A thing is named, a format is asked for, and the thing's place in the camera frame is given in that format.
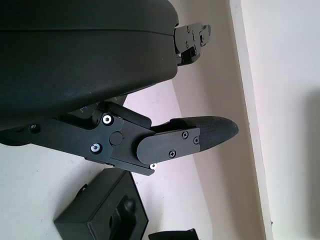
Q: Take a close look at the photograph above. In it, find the black camera box base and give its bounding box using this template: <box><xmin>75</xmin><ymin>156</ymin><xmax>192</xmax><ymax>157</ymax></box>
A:
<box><xmin>53</xmin><ymin>169</ymin><xmax>150</xmax><ymax>240</ymax></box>

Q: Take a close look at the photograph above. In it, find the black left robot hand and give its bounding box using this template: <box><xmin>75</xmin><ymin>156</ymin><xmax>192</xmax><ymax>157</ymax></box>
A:
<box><xmin>0</xmin><ymin>0</ymin><xmax>239</xmax><ymax>177</ymax></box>

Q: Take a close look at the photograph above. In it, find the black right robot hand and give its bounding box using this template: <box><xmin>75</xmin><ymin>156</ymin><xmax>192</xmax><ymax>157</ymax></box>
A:
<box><xmin>148</xmin><ymin>228</ymin><xmax>199</xmax><ymax>240</ymax></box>

